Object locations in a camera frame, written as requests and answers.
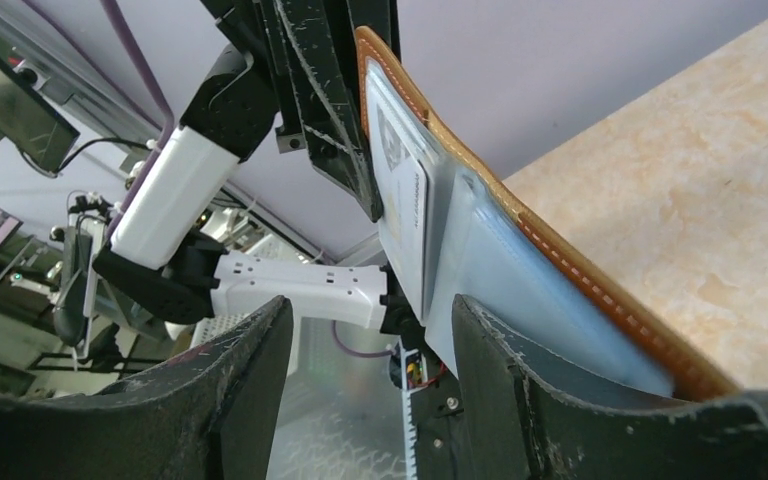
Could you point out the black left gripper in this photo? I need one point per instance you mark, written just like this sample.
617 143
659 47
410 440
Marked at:
248 92

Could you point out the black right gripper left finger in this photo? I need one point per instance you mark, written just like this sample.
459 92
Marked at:
207 413

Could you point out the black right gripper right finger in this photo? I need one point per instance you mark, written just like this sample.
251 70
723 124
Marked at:
531 414

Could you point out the white credit card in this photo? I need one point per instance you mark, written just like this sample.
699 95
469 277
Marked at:
396 147

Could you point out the brown leather card holder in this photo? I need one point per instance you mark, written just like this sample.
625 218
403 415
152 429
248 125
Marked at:
481 241

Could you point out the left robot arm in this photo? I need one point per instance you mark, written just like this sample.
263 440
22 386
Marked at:
156 255

